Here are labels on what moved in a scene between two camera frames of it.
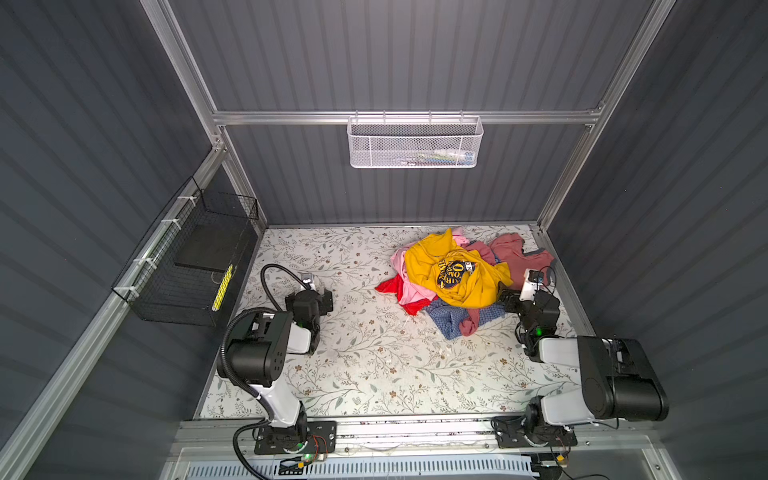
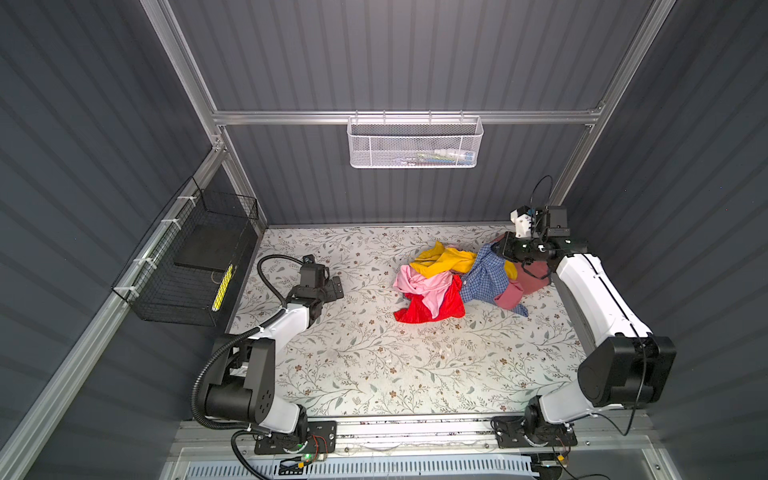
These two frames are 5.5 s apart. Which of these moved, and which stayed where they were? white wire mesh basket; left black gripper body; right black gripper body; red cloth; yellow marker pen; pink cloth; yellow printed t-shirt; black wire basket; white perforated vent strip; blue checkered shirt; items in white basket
Moved: blue checkered shirt; right black gripper body; red cloth; left black gripper body; pink cloth; yellow printed t-shirt
Stayed: white wire mesh basket; items in white basket; black wire basket; white perforated vent strip; yellow marker pen
